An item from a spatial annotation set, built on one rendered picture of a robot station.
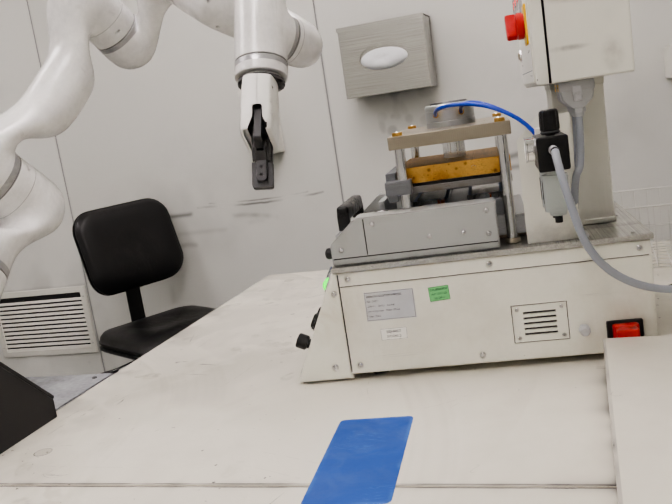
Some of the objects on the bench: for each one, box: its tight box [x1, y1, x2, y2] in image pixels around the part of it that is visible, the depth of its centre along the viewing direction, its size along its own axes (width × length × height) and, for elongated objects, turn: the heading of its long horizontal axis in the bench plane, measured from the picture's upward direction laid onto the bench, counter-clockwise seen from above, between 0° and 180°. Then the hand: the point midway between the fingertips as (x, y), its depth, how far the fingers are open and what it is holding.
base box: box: [299, 239, 658, 382], centre depth 130 cm, size 54×38×17 cm
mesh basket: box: [613, 185, 672, 268], centre depth 171 cm, size 22×26×13 cm
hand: (263, 175), depth 120 cm, fingers closed
